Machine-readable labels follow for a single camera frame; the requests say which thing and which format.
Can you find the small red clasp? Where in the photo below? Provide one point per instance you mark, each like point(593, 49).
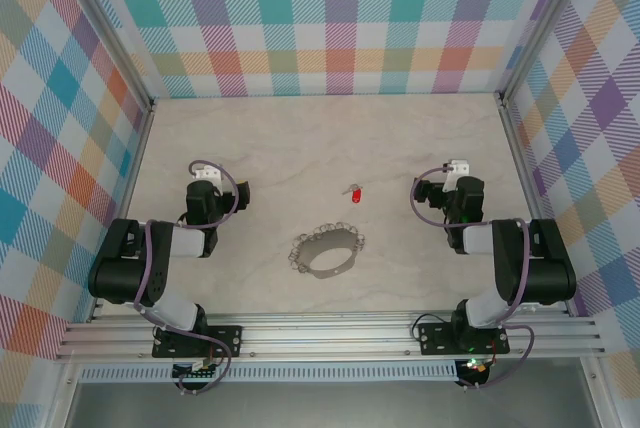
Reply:
point(355, 196)

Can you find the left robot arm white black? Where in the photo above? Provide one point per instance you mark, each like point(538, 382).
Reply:
point(125, 268)

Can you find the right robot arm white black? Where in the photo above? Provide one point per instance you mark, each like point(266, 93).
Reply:
point(545, 268)

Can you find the grey metal panel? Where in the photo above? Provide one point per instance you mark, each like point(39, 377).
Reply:
point(325, 405)

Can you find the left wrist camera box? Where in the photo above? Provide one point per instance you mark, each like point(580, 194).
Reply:
point(207, 174)

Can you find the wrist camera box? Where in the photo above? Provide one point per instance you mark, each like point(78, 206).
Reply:
point(207, 174)
point(457, 168)

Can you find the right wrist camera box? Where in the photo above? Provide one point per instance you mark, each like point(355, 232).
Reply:
point(457, 168)

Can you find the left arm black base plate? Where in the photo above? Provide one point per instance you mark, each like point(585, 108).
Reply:
point(225, 340)

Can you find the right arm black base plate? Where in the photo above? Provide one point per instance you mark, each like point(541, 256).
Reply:
point(435, 338)

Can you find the aluminium cross rail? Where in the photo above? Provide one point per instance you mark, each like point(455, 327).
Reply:
point(325, 333)

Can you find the left aluminium frame post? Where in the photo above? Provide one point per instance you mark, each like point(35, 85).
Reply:
point(118, 33)

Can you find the aluminium frame post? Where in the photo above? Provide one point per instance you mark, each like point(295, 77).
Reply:
point(118, 33)
point(544, 23)

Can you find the right aluminium frame post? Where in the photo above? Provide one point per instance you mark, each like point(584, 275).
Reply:
point(544, 23)

